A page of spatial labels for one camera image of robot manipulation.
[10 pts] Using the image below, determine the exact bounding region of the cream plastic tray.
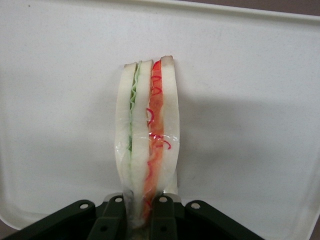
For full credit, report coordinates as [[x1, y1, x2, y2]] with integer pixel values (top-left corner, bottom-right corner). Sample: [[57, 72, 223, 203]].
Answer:
[[0, 0, 320, 240]]

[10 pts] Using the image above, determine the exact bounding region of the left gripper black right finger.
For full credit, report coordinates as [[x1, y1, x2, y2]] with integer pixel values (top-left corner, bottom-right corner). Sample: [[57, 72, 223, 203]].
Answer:
[[149, 171, 182, 240]]

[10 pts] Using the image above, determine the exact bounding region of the triangle sandwich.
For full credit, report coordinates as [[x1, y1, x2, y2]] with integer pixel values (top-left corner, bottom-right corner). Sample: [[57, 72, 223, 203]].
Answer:
[[113, 55, 181, 230]]

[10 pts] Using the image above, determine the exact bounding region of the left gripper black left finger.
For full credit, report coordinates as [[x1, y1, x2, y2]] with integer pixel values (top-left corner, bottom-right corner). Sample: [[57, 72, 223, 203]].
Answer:
[[90, 194, 129, 240]]

